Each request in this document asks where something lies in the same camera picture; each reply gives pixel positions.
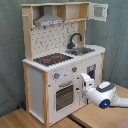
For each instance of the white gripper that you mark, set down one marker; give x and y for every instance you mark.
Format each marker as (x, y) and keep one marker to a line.
(86, 84)

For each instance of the white oven door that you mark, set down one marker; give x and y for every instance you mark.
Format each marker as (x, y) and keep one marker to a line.
(62, 100)

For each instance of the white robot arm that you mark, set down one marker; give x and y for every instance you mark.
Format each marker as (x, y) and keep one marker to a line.
(104, 95)

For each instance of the wooden toy kitchen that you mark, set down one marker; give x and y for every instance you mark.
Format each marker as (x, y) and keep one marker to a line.
(46, 40)

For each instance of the white cabinet door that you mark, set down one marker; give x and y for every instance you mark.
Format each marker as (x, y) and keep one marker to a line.
(92, 67)

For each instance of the left stove knob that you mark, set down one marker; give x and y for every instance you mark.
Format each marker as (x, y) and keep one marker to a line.
(56, 75)

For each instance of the grey toy sink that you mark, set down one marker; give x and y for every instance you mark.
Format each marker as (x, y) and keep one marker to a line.
(79, 51)

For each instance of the black toy stovetop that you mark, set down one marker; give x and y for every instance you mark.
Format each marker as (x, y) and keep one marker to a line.
(52, 59)

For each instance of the black toy faucet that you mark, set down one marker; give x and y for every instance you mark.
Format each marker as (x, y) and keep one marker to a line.
(73, 40)

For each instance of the grey range hood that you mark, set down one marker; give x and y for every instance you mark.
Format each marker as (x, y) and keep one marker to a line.
(48, 18)

